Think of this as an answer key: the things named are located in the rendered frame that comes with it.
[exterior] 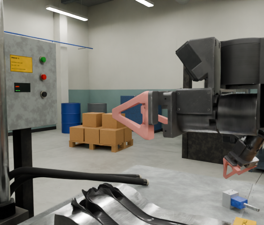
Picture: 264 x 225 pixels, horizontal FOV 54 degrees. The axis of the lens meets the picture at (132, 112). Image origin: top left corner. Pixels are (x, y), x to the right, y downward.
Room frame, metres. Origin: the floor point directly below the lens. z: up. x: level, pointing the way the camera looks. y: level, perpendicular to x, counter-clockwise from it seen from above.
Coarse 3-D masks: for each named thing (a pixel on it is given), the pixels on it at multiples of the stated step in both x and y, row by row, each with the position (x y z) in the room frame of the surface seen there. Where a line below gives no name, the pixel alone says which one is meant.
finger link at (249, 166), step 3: (255, 162) 0.90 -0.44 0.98; (237, 165) 0.97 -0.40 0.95; (243, 165) 0.90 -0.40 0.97; (246, 165) 0.89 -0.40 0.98; (249, 165) 0.89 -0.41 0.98; (252, 165) 0.90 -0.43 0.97; (255, 165) 0.92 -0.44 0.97; (246, 168) 0.94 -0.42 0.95; (249, 168) 0.93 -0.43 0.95; (240, 171) 0.96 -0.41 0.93; (243, 171) 0.95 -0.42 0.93; (240, 174) 0.96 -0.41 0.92
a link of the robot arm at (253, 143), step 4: (260, 132) 0.86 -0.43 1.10; (244, 136) 0.88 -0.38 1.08; (248, 136) 0.87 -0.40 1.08; (252, 136) 0.86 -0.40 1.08; (256, 136) 0.85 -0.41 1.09; (260, 136) 0.85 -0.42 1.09; (244, 140) 0.89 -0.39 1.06; (248, 140) 0.87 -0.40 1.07; (252, 140) 0.86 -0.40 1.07; (256, 140) 0.85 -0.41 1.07; (260, 140) 0.85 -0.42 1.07; (248, 144) 0.87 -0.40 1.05; (252, 144) 0.86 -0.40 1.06; (256, 144) 0.85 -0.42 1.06; (260, 144) 0.85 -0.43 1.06; (256, 148) 0.86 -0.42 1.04
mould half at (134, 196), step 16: (128, 192) 0.77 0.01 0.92; (64, 208) 0.65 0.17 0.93; (80, 208) 0.64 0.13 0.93; (112, 208) 0.68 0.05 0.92; (144, 208) 0.73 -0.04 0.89; (160, 208) 0.75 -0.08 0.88; (32, 224) 0.70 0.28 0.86; (48, 224) 0.70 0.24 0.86; (64, 224) 0.60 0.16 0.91; (80, 224) 0.58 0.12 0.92; (96, 224) 0.60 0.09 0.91; (128, 224) 0.65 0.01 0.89; (144, 224) 0.66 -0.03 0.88; (192, 224) 0.65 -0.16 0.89; (208, 224) 0.65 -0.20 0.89; (224, 224) 0.65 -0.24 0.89
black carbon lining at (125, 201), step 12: (84, 192) 0.70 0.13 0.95; (96, 192) 0.73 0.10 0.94; (108, 192) 0.73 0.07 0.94; (120, 192) 0.76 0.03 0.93; (84, 204) 0.76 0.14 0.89; (96, 204) 0.66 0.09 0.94; (132, 204) 0.73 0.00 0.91; (96, 216) 0.63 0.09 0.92; (108, 216) 0.64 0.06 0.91; (144, 216) 0.70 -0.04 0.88
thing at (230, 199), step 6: (228, 192) 0.95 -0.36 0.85; (234, 192) 0.95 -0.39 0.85; (228, 198) 0.93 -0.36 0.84; (234, 198) 0.93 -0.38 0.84; (240, 198) 0.93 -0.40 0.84; (222, 204) 0.96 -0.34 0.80; (228, 204) 0.93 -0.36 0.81; (234, 204) 0.92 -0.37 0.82; (240, 204) 0.90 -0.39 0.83; (246, 204) 0.90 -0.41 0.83; (258, 210) 0.86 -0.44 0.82
